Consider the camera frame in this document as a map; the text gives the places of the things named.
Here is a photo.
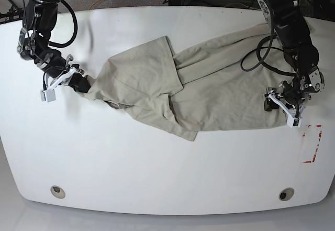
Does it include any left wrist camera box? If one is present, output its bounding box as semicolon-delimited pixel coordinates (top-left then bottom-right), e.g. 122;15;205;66
286;114;302;128

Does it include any beige grey T-shirt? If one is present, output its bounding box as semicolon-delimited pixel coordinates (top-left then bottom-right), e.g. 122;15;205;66
84;24;287;141

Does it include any left table cable grommet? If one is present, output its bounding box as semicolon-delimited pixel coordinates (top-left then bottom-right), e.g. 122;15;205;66
50;185;65;199

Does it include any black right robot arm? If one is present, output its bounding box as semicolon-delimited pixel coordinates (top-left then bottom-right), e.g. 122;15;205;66
17;0;91;93

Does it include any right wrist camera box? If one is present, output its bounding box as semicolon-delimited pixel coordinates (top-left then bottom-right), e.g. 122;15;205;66
40;90;56;102

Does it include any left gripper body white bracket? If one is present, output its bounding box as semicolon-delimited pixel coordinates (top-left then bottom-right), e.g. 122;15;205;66
264;81;311;118

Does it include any table cable grommet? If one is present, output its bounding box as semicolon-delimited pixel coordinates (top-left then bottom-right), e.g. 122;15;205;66
50;185;65;199
278;188;295;201

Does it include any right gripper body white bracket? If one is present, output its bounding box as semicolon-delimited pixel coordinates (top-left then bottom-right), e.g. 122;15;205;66
33;52;84;90

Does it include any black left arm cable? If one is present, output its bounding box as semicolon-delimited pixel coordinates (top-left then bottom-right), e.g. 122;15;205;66
240;0;299;77

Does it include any black tripod stand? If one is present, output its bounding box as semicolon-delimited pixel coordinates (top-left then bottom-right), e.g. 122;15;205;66
1;0;23;24

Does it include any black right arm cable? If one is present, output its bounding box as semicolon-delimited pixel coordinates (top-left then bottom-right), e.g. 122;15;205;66
48;0;79;49

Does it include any right table cable grommet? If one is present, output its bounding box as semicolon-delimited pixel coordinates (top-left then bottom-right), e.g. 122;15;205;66
278;188;295;201

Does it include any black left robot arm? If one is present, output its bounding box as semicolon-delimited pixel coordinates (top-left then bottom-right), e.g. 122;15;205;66
258;0;324;120

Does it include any red tape rectangle marking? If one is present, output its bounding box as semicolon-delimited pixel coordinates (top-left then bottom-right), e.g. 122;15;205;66
300;125;322;164

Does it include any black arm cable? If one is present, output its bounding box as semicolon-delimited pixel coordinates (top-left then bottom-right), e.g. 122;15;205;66
48;0;79;49
240;0;299;77

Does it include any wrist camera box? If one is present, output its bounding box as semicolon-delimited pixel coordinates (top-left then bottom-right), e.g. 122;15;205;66
286;114;302;128
40;90;56;102

